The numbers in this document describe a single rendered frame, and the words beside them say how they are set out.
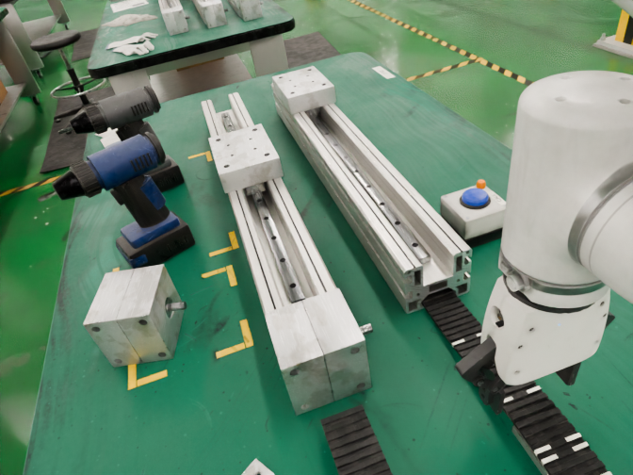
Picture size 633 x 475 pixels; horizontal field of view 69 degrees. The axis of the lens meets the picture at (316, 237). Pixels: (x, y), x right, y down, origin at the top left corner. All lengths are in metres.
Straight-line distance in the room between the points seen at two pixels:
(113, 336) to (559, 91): 0.59
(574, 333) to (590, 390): 0.19
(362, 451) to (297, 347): 0.13
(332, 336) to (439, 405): 0.15
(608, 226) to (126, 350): 0.60
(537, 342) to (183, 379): 0.45
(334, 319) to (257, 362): 0.15
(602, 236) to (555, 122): 0.07
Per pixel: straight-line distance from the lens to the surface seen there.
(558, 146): 0.32
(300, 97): 1.08
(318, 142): 0.94
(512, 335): 0.43
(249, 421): 0.62
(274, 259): 0.73
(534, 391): 0.59
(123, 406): 0.70
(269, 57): 2.36
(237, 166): 0.84
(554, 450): 0.55
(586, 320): 0.46
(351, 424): 0.55
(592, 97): 0.33
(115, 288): 0.72
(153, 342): 0.69
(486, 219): 0.76
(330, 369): 0.55
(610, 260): 0.32
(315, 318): 0.56
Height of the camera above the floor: 1.29
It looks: 38 degrees down
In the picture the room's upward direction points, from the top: 11 degrees counter-clockwise
